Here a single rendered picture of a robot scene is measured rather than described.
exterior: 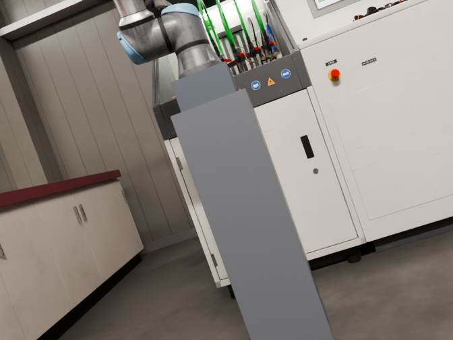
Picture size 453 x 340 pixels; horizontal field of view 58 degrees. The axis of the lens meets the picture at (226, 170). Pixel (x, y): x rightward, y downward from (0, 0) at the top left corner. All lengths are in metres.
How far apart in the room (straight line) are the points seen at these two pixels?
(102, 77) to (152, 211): 1.36
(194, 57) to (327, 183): 0.85
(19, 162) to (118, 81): 1.18
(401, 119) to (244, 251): 0.94
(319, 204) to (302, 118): 0.38
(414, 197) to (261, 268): 0.87
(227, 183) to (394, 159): 0.87
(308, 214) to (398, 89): 0.65
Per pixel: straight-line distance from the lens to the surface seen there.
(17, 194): 2.44
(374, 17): 1.90
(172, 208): 3.96
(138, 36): 1.34
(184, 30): 1.33
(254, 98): 1.81
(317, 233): 1.85
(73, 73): 4.28
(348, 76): 1.83
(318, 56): 1.83
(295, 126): 1.80
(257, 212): 1.22
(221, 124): 1.21
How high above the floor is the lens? 0.63
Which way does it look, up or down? 2 degrees down
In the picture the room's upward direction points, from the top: 20 degrees counter-clockwise
